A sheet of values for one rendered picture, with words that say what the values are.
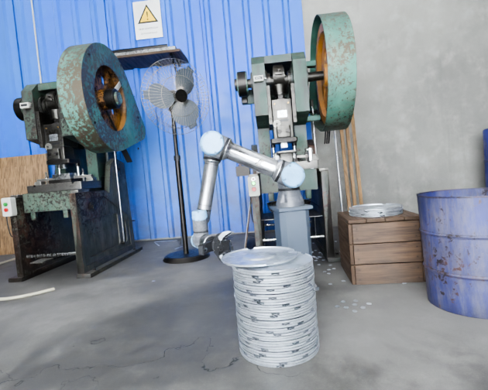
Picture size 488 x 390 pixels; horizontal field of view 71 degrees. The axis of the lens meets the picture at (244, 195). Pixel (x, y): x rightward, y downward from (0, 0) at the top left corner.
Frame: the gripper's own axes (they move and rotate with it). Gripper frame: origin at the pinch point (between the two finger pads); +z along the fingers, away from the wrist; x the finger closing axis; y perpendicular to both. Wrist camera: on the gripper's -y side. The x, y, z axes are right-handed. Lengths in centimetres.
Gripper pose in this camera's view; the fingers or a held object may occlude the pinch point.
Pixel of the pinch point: (231, 249)
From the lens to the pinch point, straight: 147.5
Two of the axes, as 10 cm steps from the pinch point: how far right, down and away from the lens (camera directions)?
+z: 5.9, 0.0, -8.1
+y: 8.1, -0.8, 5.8
